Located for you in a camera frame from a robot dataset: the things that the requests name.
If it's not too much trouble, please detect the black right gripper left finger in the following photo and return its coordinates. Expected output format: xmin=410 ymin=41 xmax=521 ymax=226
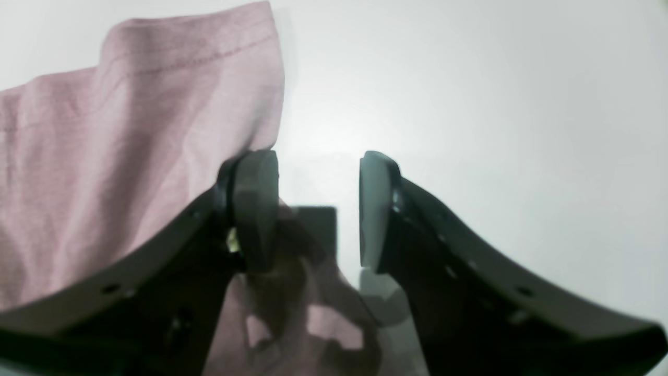
xmin=1 ymin=150 xmax=279 ymax=375

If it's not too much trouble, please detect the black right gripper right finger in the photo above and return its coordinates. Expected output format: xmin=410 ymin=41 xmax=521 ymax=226
xmin=359 ymin=151 xmax=666 ymax=375

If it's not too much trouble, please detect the pink T-shirt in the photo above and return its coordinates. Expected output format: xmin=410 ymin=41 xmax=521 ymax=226
xmin=1 ymin=2 xmax=393 ymax=375

